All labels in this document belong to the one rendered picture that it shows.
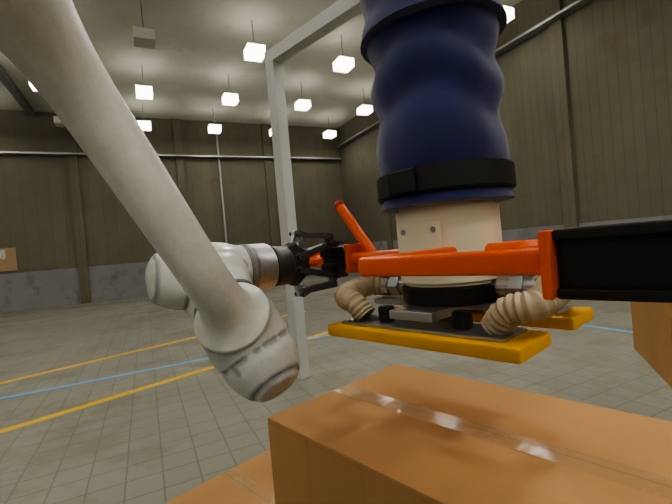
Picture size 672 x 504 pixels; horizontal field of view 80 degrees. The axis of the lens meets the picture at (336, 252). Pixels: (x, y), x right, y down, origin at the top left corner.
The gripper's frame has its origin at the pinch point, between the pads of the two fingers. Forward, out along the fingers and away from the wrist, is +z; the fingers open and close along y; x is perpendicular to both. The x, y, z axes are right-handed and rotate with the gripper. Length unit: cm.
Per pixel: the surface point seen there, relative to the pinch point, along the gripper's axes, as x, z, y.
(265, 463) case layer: -57, 9, 69
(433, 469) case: 30.0, -15.8, 29.4
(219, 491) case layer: -55, -9, 69
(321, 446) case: 11.6, -20.6, 29.9
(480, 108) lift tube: 35.5, -4.6, -21.1
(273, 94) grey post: -253, 168, -154
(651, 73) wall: -66, 902, -275
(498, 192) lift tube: 36.7, -3.4, -8.6
